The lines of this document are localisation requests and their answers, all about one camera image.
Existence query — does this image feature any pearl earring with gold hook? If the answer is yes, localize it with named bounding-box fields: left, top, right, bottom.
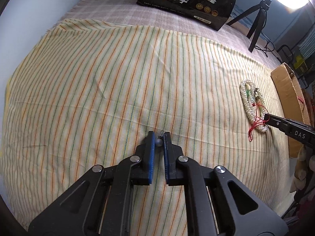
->
left=155, top=131, right=164, bottom=147

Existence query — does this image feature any long white pearl necklace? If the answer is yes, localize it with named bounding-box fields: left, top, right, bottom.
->
left=239, top=79, right=270, bottom=142

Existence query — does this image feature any right hand in knit glove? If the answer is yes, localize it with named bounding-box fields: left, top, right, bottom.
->
left=289, top=146, right=314, bottom=193

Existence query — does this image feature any brown cardboard box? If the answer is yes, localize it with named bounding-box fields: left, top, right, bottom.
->
left=271, top=63, right=313, bottom=158

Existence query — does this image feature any black clothes rack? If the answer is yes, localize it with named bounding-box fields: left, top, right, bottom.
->
left=277, top=23, right=314, bottom=89

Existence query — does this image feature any yellow black box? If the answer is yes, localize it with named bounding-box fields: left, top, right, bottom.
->
left=294, top=55, right=308, bottom=75

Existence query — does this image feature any yellow striped cloth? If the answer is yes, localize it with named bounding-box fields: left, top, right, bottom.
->
left=1, top=19, right=293, bottom=228

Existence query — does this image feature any black mini tripod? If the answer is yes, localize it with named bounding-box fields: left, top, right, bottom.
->
left=227, top=0, right=272, bottom=52

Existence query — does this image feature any pink checked bed sheet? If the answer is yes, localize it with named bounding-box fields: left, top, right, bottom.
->
left=57, top=0, right=281, bottom=70

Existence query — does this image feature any black power cable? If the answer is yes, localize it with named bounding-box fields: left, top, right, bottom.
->
left=254, top=29, right=283, bottom=61

